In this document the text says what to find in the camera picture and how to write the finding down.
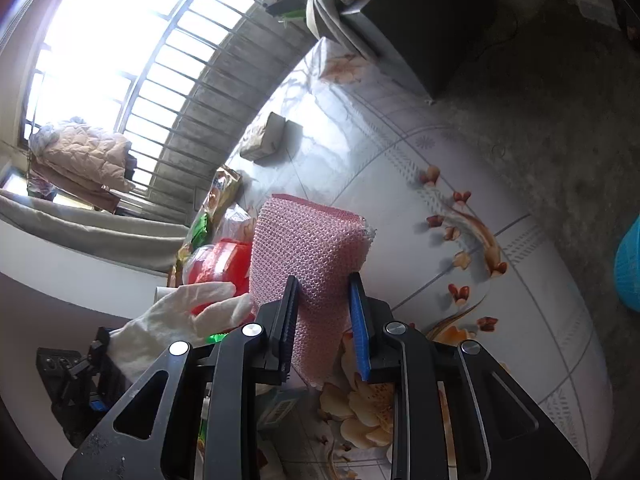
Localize clear plastic bag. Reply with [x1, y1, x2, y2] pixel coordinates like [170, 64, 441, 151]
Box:
[220, 204, 259, 247]

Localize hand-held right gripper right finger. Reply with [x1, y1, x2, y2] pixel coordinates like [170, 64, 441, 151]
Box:
[348, 272, 593, 480]

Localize dark cabinet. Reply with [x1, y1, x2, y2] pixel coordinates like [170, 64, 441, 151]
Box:
[340, 0, 501, 101]

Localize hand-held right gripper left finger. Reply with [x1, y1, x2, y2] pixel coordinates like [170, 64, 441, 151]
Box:
[61, 275, 302, 480]

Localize window metal bars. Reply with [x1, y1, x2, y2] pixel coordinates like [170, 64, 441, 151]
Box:
[20, 0, 312, 223]

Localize pink mesh sponge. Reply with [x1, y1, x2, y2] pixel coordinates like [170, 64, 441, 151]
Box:
[248, 193, 376, 388]

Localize floral tablecloth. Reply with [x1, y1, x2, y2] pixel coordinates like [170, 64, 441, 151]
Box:
[170, 37, 621, 480]

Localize orange snack packet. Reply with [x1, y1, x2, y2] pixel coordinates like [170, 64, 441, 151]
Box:
[202, 167, 244, 226]

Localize red plastic container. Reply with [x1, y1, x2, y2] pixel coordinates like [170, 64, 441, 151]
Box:
[182, 239, 253, 317]

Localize blue plastic basket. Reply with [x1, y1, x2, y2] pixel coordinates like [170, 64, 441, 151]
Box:
[614, 220, 640, 311]

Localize small cardboard box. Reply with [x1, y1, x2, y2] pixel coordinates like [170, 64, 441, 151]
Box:
[239, 111, 287, 162]

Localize person's left hand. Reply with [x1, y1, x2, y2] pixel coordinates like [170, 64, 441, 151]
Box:
[107, 281, 256, 386]

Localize folded quilts on rack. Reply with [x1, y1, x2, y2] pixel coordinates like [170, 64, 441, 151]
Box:
[27, 117, 136, 193]

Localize beige curtain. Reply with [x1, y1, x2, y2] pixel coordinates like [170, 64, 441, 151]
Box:
[0, 189, 192, 276]

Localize grey hanging cloth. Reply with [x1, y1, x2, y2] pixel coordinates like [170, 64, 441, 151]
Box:
[305, 0, 381, 56]

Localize green black object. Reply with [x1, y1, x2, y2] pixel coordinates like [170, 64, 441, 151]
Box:
[265, 0, 307, 24]

